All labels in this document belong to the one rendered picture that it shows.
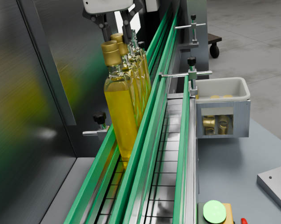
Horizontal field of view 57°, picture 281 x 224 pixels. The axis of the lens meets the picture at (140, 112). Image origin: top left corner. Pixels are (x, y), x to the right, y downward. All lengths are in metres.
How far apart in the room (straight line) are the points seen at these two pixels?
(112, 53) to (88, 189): 0.26
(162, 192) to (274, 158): 0.63
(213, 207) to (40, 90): 0.42
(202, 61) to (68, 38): 1.21
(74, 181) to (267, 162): 0.72
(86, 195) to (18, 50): 0.29
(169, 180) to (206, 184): 0.41
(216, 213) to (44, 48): 0.48
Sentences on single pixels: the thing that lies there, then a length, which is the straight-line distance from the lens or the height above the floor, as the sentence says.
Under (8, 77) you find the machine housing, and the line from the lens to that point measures 0.51.
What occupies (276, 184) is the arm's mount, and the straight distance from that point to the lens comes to 0.96.
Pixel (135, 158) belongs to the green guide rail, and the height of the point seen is 1.13.
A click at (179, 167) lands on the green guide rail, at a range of 0.48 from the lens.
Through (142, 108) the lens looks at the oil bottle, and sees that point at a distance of 0.65.
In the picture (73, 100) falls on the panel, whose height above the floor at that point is 1.21.
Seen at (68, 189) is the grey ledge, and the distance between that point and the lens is 0.63.
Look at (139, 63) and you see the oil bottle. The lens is 0.65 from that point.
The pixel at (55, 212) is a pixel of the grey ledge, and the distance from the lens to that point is 0.60.
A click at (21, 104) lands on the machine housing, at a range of 0.53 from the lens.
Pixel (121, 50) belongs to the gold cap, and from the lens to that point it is 0.59.
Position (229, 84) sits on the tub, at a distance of 1.09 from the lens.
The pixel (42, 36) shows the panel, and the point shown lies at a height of 1.37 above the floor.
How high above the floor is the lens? 1.46
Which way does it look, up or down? 30 degrees down
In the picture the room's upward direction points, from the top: 11 degrees counter-clockwise
